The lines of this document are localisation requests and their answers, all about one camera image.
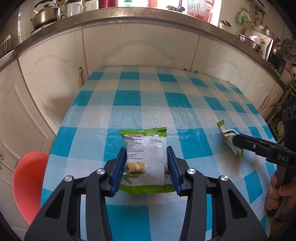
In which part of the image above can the green white wrapper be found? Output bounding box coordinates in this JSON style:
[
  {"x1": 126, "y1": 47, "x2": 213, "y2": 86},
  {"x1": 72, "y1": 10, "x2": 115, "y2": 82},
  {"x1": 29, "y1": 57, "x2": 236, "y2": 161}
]
[{"x1": 217, "y1": 120, "x2": 243, "y2": 156}]

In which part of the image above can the green white snack packet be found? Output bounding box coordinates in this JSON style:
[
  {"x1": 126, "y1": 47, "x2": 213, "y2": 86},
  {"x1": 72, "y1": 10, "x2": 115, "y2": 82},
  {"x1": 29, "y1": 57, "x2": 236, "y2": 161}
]
[{"x1": 120, "y1": 127, "x2": 174, "y2": 194}]

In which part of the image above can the pink plastic trash bucket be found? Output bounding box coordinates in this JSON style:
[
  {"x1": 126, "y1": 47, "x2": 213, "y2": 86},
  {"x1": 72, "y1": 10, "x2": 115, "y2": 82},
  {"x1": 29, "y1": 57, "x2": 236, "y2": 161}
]
[{"x1": 13, "y1": 151, "x2": 49, "y2": 224}]

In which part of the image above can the person's right hand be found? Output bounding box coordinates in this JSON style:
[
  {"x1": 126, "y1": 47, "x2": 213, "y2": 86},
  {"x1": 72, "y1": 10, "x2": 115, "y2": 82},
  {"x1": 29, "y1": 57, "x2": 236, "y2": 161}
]
[{"x1": 265, "y1": 172, "x2": 296, "y2": 214}]

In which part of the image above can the blue white checkered tablecloth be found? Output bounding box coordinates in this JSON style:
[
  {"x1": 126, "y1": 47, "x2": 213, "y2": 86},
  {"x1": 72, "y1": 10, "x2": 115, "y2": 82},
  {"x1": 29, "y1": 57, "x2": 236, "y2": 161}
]
[{"x1": 41, "y1": 67, "x2": 275, "y2": 240}]

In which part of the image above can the steel bowl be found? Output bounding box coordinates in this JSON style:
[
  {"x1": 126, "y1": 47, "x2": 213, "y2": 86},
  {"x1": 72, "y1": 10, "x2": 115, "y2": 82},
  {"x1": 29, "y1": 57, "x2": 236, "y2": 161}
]
[{"x1": 239, "y1": 34, "x2": 260, "y2": 53}]

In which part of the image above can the red plastic basket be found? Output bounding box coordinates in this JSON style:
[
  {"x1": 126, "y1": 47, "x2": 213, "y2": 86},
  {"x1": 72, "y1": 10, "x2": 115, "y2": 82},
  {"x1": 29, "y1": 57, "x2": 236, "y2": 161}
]
[{"x1": 187, "y1": 0, "x2": 213, "y2": 22}]

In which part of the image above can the white mug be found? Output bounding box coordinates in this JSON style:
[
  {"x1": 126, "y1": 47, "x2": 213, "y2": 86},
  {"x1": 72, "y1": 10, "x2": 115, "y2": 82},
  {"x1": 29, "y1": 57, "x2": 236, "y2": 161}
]
[{"x1": 66, "y1": 1, "x2": 83, "y2": 17}]

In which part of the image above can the steel kettle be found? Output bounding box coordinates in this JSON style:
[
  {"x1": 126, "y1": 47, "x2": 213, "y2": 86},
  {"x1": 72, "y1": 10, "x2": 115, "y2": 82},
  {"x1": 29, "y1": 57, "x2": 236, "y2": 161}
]
[{"x1": 30, "y1": 1, "x2": 63, "y2": 30}]

